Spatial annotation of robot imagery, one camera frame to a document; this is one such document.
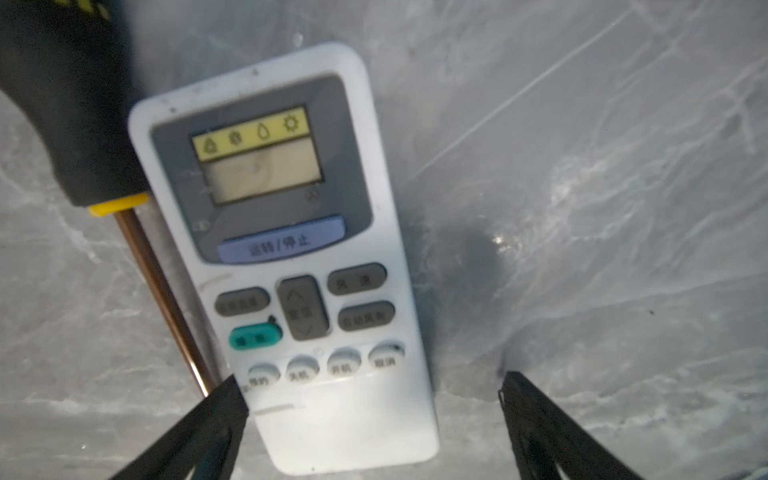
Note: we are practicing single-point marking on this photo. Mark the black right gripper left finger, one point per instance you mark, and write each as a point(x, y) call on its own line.
point(204, 444)

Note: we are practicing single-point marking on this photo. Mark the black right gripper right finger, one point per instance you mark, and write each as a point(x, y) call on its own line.
point(549, 444)

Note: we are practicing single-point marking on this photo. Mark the white air conditioner remote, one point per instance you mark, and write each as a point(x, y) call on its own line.
point(273, 182)

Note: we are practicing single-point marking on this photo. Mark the black yellow handled screwdriver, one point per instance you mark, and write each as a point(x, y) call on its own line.
point(67, 65)

